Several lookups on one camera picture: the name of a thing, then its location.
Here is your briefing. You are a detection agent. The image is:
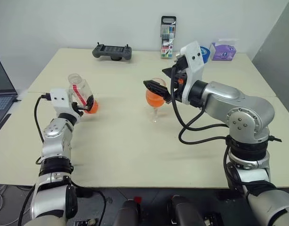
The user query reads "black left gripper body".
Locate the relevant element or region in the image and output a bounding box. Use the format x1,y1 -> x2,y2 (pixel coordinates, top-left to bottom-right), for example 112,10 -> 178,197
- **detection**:
71,102 -> 85,116

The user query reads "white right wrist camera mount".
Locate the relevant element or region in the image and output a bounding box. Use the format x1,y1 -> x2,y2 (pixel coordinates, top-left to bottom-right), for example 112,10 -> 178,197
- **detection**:
179,40 -> 205,104

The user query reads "grey handheld controller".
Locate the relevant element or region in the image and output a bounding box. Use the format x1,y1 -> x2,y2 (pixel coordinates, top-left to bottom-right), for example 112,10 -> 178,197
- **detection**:
91,42 -> 133,62

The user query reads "grey laptop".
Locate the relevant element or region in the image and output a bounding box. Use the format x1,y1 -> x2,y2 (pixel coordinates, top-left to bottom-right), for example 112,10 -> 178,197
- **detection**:
0,53 -> 19,129

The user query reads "grey partition panel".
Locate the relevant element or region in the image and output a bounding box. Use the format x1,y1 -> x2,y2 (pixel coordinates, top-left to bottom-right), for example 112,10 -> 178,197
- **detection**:
251,0 -> 289,97

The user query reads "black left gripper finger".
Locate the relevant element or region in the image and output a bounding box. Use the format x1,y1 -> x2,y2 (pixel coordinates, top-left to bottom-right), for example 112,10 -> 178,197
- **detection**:
82,95 -> 95,112

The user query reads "purple tissue box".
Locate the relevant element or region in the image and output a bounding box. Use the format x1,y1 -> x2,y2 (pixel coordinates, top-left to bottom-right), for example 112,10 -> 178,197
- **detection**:
209,37 -> 238,61

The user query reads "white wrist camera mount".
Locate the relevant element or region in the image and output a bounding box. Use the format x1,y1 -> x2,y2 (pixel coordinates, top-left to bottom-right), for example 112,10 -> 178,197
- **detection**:
179,40 -> 205,104
49,88 -> 80,118

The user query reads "clear bottle with orange drink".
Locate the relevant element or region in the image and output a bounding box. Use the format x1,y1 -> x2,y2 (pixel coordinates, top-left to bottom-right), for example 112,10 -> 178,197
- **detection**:
67,73 -> 100,115

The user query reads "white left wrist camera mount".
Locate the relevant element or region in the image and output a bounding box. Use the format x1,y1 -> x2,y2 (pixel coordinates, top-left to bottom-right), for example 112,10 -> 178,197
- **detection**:
49,88 -> 80,118

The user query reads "dark rounded shape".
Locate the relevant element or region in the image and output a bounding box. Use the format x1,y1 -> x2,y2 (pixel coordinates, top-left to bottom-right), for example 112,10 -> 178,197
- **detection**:
116,200 -> 141,226
167,195 -> 204,226

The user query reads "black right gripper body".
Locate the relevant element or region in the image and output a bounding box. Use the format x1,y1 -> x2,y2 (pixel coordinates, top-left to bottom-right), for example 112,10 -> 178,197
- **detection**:
169,66 -> 189,103

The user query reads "clear wine glass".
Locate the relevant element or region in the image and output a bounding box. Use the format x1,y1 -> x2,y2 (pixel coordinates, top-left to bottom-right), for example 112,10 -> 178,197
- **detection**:
145,77 -> 168,123

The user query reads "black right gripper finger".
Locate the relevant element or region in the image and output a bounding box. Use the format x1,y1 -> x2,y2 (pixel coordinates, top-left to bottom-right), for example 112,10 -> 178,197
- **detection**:
161,66 -> 176,80
142,79 -> 172,104

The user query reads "marker pen pack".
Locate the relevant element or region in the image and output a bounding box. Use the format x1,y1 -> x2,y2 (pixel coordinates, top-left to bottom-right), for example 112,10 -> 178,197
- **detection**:
160,16 -> 177,59

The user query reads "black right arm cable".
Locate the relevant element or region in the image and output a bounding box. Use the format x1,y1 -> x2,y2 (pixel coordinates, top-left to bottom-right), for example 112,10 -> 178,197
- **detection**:
170,61 -> 244,191

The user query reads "blue tape roll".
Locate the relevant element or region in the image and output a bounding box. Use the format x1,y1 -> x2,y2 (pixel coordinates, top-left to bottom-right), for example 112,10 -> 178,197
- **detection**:
199,46 -> 211,63

